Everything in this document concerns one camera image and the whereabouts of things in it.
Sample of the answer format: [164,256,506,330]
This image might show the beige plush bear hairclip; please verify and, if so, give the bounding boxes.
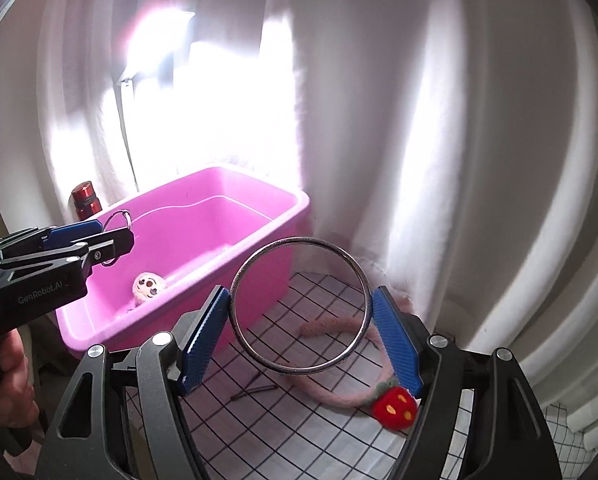
[132,272,166,306]

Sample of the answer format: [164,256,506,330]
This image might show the pink plastic bin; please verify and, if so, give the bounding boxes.
[56,167,310,356]

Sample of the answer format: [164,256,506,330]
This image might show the person's left hand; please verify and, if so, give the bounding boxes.
[0,330,40,428]

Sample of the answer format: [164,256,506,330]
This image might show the red metal bottle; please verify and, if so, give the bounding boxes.
[71,181,102,221]

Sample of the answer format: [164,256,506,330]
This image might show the pink fuzzy strawberry headband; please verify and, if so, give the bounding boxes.
[288,324,419,432]

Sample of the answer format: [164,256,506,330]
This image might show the small silver ring bangle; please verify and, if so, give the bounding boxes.
[101,209,132,268]

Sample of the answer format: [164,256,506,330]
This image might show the white curtain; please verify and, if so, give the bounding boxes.
[0,0,598,448]

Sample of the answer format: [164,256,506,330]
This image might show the black bobby pins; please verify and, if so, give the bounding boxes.
[230,384,278,402]

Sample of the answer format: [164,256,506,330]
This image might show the large silver bangle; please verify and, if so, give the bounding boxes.
[228,235,374,376]

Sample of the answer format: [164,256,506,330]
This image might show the black grid white tablecloth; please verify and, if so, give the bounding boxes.
[123,271,598,480]

